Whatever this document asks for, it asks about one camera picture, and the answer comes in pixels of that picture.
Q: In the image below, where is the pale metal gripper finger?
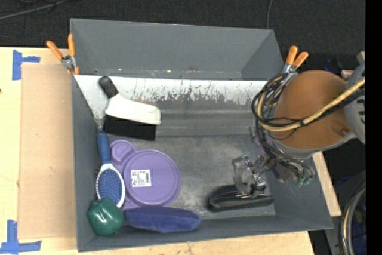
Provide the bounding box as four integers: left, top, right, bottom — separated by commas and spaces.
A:
248, 173, 269, 199
232, 154, 256, 190

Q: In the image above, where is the black flat case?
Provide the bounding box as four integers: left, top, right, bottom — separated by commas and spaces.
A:
207, 183, 276, 213

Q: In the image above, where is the grey metal bin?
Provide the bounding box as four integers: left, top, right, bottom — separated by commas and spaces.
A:
69, 18, 334, 253

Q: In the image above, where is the large purple round lid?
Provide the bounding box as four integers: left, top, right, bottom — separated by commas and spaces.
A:
121, 149, 183, 208

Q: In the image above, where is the dark blue plush pad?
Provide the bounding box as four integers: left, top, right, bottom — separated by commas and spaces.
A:
123, 206, 202, 234

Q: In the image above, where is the small purple round lid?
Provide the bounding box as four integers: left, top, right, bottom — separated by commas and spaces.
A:
109, 139, 141, 173

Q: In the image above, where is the white brush with black bristles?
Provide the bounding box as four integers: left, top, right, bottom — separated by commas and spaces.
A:
98, 75, 162, 142

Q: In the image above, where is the blue hairbrush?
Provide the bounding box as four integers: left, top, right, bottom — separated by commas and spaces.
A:
95, 125, 127, 209

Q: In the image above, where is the green toy pepper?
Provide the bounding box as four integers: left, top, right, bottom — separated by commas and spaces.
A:
87, 197, 126, 237

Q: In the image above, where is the brown cardboard board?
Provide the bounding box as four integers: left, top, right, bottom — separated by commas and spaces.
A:
17, 62, 79, 241

